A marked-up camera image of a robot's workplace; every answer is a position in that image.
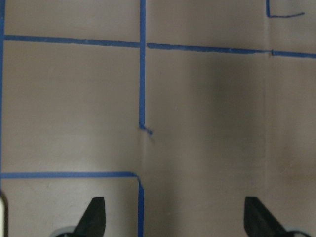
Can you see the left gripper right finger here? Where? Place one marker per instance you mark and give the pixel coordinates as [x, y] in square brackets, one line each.
[258, 220]

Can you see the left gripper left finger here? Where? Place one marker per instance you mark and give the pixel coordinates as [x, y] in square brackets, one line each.
[93, 221]

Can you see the cream serving tray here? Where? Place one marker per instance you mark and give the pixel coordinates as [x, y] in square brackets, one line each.
[2, 218]

